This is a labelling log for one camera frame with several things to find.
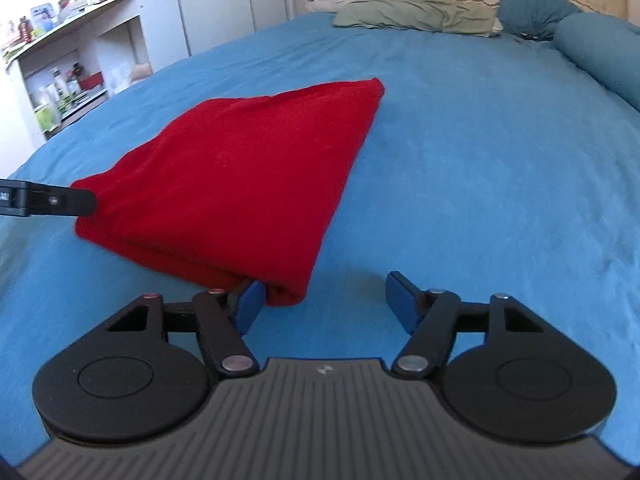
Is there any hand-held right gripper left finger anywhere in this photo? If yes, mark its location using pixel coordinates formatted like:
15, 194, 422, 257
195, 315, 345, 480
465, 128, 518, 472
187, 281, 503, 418
105, 280, 266, 377

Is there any blue duvet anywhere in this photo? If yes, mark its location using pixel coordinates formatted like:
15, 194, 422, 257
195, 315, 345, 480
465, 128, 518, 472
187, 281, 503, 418
554, 12, 640, 112

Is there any white wardrobe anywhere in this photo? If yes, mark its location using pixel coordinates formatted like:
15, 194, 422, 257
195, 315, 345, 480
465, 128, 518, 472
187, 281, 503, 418
170, 0, 302, 57

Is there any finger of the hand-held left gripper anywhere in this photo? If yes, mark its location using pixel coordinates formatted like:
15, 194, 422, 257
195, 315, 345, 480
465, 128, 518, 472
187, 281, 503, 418
26, 182, 99, 218

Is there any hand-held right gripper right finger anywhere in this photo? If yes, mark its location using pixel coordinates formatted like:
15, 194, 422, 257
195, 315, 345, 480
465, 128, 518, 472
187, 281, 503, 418
386, 271, 547, 376

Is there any red knit sweater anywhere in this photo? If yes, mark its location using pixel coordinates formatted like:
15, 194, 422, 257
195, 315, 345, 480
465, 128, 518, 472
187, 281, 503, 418
71, 77, 386, 307

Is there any teal pillow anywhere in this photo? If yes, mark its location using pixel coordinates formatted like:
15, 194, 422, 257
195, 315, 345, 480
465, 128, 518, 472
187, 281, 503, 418
495, 0, 582, 42

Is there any white shelf unit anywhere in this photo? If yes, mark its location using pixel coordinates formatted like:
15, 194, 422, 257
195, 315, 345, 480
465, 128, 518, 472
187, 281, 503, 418
0, 0, 192, 142

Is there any green packet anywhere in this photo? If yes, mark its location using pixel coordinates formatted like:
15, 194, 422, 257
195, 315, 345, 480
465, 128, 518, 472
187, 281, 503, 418
34, 104, 62, 134

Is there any green pillow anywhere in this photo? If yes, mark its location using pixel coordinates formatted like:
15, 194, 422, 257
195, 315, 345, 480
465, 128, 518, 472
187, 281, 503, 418
332, 0, 503, 39

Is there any white bottle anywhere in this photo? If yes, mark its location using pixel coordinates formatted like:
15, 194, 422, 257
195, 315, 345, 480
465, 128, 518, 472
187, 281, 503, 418
49, 67, 69, 99

